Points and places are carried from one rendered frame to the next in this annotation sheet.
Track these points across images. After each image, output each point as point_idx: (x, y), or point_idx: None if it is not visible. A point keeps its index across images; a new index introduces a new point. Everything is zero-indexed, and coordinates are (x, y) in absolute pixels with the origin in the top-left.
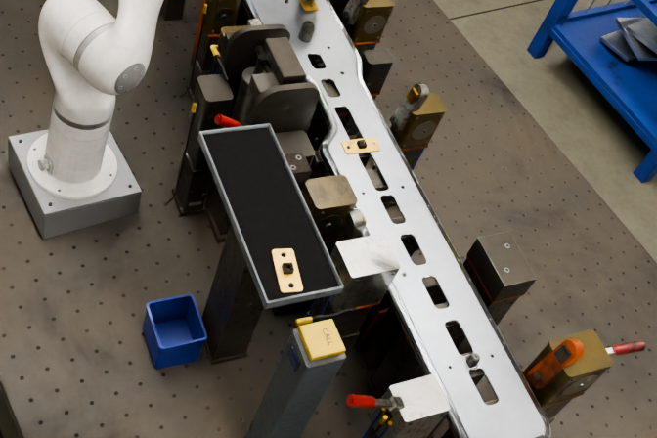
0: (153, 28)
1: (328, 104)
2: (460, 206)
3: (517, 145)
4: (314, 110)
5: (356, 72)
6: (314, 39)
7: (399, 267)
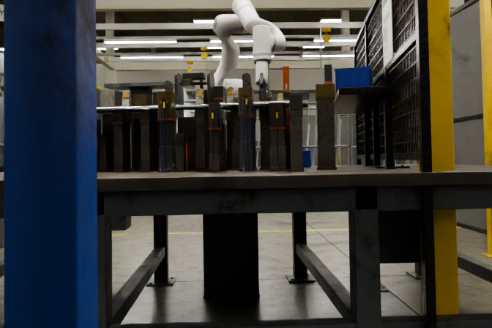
0: (217, 76)
1: (192, 107)
2: (136, 173)
3: (156, 176)
4: (174, 86)
5: (206, 104)
6: (233, 105)
7: (100, 90)
